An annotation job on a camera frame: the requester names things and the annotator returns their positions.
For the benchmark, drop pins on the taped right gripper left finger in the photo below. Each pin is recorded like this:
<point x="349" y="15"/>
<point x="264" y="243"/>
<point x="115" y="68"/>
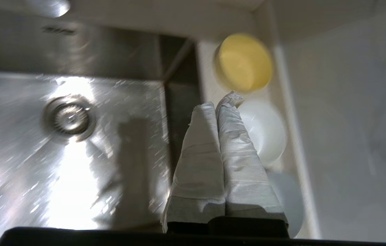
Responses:
<point x="199" y="171"/>

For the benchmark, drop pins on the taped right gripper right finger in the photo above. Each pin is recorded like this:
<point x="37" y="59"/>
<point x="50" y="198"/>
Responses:
<point x="244" y="171"/>

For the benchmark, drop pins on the white plastic bowl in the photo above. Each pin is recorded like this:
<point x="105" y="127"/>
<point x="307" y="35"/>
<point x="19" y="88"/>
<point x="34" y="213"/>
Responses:
<point x="266" y="131"/>

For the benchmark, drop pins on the pale blue plastic bowl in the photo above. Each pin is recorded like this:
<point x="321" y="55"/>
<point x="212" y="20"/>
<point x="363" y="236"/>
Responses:
<point x="290" y="201"/>

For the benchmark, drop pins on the yellow plastic bowl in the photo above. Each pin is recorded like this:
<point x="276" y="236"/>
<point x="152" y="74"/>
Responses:
<point x="244" y="63"/>

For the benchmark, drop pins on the stainless steel sink basin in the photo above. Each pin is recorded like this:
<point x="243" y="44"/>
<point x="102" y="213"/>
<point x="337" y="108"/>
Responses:
<point x="42" y="153"/>

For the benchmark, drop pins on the round metal drain strainer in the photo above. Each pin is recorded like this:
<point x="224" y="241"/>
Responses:
<point x="70" y="118"/>

